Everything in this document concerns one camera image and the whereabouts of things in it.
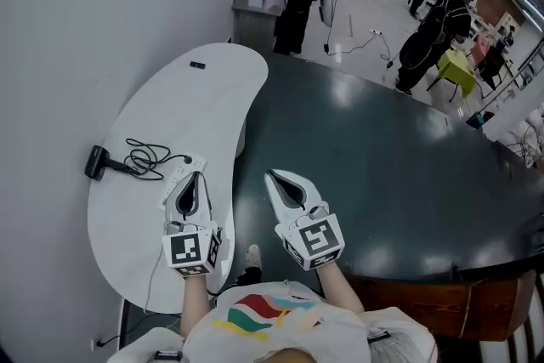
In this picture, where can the person's left forearm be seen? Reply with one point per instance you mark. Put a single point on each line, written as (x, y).
(195, 302)

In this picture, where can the person's right forearm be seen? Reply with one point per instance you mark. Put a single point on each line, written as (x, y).
(340, 289)

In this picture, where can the person's black trousers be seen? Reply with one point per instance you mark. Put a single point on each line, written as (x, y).
(248, 276)

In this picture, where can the black round cable plug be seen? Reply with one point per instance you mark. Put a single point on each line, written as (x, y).
(187, 160)

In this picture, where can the small black rectangular device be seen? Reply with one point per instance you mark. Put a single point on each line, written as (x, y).
(198, 64)

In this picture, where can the yellow-green chair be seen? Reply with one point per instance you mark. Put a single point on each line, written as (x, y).
(457, 70)

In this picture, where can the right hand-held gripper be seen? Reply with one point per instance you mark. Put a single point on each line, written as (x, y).
(316, 240)

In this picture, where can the white bag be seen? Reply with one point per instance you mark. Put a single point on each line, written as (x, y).
(328, 4)

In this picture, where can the black hair dryer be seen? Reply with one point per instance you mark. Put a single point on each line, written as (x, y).
(95, 162)

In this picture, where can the white wall socket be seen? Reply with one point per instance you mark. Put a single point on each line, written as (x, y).
(96, 343)

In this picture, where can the white power strip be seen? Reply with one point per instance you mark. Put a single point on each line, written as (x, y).
(174, 178)

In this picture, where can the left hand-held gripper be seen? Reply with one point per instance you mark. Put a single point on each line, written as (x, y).
(185, 247)

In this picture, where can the grey sneaker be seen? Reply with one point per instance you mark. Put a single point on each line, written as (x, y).
(253, 256)

